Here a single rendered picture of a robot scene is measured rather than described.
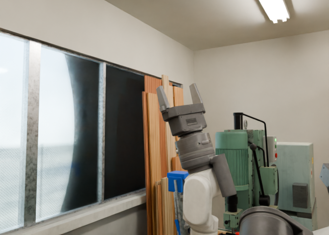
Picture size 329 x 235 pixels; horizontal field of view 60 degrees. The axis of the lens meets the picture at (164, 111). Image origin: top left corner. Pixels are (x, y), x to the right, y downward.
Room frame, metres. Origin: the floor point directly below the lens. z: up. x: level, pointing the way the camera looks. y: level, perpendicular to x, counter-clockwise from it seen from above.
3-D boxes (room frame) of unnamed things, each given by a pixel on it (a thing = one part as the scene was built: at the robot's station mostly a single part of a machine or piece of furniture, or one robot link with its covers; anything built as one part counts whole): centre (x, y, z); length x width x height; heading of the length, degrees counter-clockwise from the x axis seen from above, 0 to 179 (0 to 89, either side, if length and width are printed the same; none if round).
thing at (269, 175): (1.69, -0.61, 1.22); 0.09 x 0.08 x 0.15; 148
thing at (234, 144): (1.59, -0.37, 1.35); 0.18 x 0.18 x 0.31
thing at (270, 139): (1.79, -0.66, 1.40); 0.10 x 0.06 x 0.16; 148
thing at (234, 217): (1.61, -0.38, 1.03); 0.14 x 0.07 x 0.09; 148
